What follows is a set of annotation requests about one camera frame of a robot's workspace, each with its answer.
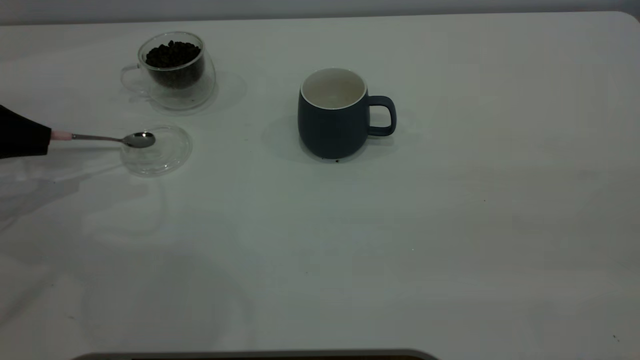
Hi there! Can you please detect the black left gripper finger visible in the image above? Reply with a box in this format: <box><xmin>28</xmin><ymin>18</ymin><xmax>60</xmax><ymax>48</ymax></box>
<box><xmin>0</xmin><ymin>105</ymin><xmax>52</xmax><ymax>137</ymax></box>
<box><xmin>0</xmin><ymin>134</ymin><xmax>52</xmax><ymax>160</ymax></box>

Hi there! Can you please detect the pink-handled metal spoon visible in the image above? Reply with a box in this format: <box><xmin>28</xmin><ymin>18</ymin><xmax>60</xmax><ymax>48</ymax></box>
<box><xmin>50</xmin><ymin>130</ymin><xmax>156</xmax><ymax>149</ymax></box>

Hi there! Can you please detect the dark grey ceramic mug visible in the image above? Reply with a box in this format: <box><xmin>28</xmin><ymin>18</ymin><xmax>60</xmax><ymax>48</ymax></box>
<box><xmin>297</xmin><ymin>68</ymin><xmax>397</xmax><ymax>160</ymax></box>

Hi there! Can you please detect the dark coffee beans heap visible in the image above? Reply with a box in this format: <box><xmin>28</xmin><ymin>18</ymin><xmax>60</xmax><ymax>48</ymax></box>
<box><xmin>145</xmin><ymin>40</ymin><xmax>205</xmax><ymax>90</ymax></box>

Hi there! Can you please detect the clear shallow glass dish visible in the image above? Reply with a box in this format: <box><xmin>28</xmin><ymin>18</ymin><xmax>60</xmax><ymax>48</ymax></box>
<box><xmin>120</xmin><ymin>125</ymin><xmax>193</xmax><ymax>177</ymax></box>

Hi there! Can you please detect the clear double-wall glass cup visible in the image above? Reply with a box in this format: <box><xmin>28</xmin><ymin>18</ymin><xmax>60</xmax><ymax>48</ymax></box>
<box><xmin>120</xmin><ymin>31</ymin><xmax>217</xmax><ymax>111</ymax></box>

